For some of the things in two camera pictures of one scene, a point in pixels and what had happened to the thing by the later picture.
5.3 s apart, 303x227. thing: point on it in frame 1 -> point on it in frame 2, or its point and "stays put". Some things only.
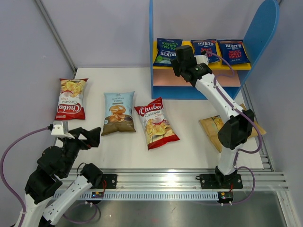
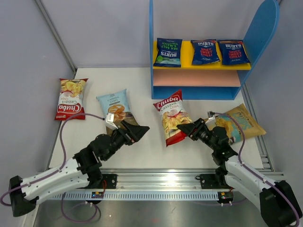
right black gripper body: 177,67 -> 203,134
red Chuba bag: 71,103 stays put
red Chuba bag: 158,129 -> 174,113
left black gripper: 92,136 -> 136,132
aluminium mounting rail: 179,179 stays put
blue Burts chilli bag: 233,51 stays put
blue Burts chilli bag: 210,45 stays put
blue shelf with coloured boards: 166,84 stays put
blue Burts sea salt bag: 166,48 stays put
